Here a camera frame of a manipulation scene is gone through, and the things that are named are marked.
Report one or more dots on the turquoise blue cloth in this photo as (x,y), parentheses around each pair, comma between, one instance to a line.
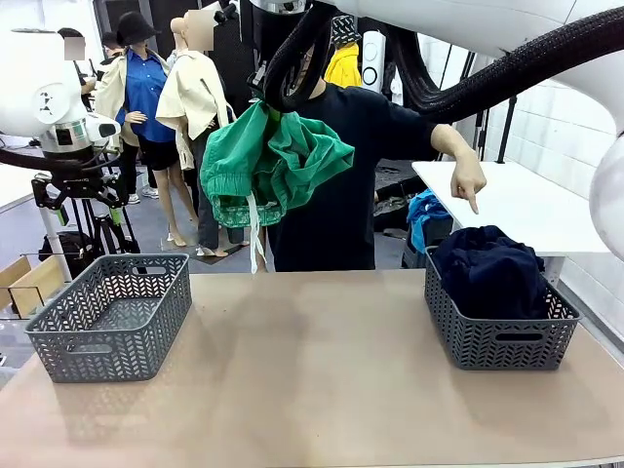
(421,209)

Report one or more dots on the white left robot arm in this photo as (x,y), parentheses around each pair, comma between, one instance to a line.
(29,107)

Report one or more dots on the black tripod poles with clamp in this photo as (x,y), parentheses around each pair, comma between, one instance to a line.
(481,131)

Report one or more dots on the person's left hand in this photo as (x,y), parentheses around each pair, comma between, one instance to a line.
(467,178)

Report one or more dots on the person's left forearm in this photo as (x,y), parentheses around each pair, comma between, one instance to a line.
(453,141)

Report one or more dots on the black bag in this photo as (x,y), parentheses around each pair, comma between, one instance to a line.
(68,248)

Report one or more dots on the navy blue garment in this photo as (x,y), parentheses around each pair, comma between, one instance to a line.
(473,253)

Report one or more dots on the black light stand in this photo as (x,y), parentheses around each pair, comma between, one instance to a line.
(507,136)

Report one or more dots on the background person with blurred face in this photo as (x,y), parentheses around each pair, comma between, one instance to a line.
(73,33)

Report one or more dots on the mannequin in beige jacket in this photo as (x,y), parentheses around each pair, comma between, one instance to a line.
(190,97)

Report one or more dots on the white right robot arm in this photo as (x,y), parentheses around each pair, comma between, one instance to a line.
(439,19)

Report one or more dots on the wooden rack with metal frame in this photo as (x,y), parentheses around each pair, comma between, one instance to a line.
(39,285)

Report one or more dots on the grey plastic woven basket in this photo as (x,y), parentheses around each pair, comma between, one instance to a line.
(107,358)
(507,351)

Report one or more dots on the mannequin in yellow hoodie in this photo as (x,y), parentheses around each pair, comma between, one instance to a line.
(343,68)

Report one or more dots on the black storage box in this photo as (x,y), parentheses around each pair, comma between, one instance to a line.
(436,234)

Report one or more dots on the white tower air conditioner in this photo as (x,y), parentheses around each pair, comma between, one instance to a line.
(374,49)

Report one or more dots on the white side table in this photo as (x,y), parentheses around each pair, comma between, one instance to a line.
(512,205)

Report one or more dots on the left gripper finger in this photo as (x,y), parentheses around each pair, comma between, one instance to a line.
(118,207)
(57,207)

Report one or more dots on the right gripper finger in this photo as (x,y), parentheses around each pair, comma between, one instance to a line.
(283,114)
(263,95)

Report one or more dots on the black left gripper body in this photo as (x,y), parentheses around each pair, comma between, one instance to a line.
(73,183)

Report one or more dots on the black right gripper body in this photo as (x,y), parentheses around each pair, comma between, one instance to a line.
(295,80)

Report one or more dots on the black white patterned bucket hat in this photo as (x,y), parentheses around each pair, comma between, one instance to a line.
(347,29)

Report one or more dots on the background person in black trousers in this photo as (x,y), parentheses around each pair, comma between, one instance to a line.
(128,170)

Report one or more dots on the person in black T-shirt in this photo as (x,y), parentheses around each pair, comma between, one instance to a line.
(351,195)

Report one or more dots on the mannequin in blue shirt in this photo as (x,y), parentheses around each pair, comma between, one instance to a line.
(141,97)

